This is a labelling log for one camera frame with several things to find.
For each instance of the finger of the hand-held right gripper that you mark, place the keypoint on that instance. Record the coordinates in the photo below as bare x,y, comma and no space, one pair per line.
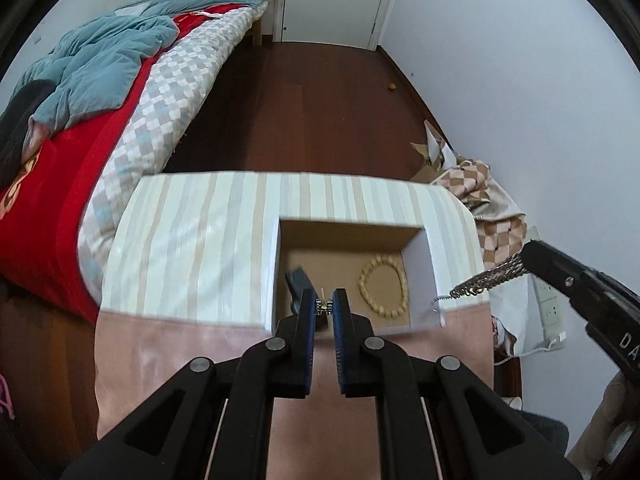
547,262

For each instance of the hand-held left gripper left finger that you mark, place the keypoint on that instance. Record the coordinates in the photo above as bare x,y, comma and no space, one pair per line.
309,325

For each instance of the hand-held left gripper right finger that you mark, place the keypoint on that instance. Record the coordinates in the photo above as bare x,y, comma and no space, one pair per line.
342,325

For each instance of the small silver jewelry piece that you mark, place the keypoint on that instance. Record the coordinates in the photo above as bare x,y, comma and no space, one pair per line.
325,306

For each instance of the cardboard box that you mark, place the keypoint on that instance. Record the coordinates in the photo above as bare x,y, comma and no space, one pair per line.
345,255

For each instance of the person's right forearm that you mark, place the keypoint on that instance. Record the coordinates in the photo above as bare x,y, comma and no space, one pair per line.
607,420

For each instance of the small black object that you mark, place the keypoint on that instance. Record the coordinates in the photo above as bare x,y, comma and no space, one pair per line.
297,282

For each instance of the white power strip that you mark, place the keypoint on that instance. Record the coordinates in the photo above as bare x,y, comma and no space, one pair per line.
550,310

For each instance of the brown checkered cloth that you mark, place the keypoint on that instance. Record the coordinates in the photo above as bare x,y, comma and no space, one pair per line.
500,205

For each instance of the dark grey seat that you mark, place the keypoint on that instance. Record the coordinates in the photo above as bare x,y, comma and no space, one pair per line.
545,427

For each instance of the striped beige white cloth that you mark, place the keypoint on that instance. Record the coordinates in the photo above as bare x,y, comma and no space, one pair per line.
200,245

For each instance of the pink cloth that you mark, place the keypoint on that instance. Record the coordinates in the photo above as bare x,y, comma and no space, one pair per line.
165,360

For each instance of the torn cardboard pieces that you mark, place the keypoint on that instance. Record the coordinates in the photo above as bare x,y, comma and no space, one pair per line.
434,147

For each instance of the checkered bed quilt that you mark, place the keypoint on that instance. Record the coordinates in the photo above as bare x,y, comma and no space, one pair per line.
150,120

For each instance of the bed with checkered quilt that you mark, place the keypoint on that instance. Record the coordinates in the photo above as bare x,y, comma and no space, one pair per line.
55,175

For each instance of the pink hanger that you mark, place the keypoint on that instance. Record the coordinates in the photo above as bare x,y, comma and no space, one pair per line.
5,400

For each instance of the white wardrobe doors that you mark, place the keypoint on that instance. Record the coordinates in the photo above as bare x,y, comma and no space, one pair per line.
332,0

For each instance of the blue quilted blanket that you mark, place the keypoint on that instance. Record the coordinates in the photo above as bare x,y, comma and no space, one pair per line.
115,55

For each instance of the wooden bed frame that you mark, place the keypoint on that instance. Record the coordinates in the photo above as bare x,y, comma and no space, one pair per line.
257,30

